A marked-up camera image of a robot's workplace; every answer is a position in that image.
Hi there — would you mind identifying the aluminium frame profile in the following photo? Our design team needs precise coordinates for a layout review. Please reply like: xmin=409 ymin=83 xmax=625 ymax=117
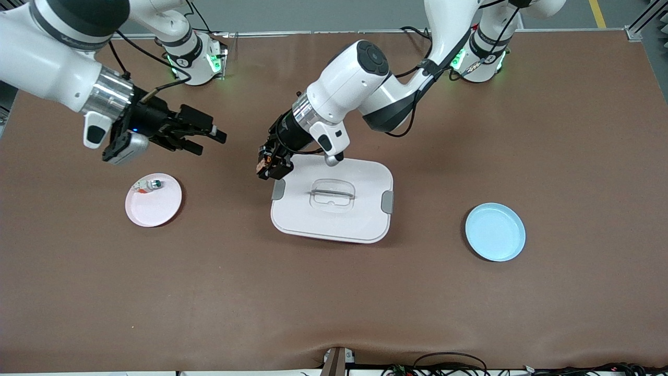
xmin=628 ymin=0 xmax=668 ymax=42

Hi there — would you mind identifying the white lidded storage box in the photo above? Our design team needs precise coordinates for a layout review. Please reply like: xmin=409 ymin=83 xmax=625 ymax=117
xmin=270 ymin=153 xmax=395 ymax=244

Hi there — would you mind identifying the looped black cable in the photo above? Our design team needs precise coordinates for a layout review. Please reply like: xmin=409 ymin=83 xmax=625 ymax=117
xmin=412 ymin=352 xmax=488 ymax=376

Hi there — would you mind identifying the metal table edge rail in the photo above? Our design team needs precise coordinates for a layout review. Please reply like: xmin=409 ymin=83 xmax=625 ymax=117
xmin=112 ymin=29 xmax=635 ymax=39

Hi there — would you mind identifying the black left arm base cable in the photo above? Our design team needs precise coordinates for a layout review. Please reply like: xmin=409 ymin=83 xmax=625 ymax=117
xmin=400 ymin=25 xmax=434 ymax=43

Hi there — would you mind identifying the brown table mat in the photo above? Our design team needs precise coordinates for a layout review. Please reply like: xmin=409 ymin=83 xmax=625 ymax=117
xmin=0 ymin=29 xmax=668 ymax=374

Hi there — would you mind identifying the black arm base cable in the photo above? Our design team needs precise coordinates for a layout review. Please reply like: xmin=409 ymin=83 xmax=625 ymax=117
xmin=185 ymin=3 xmax=213 ymax=34
xmin=400 ymin=25 xmax=434 ymax=43

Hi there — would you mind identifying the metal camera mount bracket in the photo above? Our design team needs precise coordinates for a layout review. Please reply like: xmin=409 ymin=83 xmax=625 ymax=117
xmin=319 ymin=346 xmax=356 ymax=376

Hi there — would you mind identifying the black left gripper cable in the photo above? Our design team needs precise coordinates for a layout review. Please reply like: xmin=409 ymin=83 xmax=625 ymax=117
xmin=384 ymin=0 xmax=522 ymax=139

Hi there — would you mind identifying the light blue round plate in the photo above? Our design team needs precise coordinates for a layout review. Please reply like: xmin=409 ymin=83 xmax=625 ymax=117
xmin=464 ymin=202 xmax=526 ymax=262

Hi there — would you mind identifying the green white push switch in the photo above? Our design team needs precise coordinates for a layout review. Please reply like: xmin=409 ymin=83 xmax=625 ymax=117
xmin=133 ymin=178 xmax=164 ymax=195

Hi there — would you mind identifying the pink round plate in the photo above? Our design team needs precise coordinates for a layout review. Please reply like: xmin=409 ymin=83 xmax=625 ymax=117
xmin=125 ymin=173 xmax=183 ymax=228

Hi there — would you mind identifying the black right arm base cable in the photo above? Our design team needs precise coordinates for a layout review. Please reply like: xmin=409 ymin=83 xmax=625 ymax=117
xmin=185 ymin=3 xmax=213 ymax=34

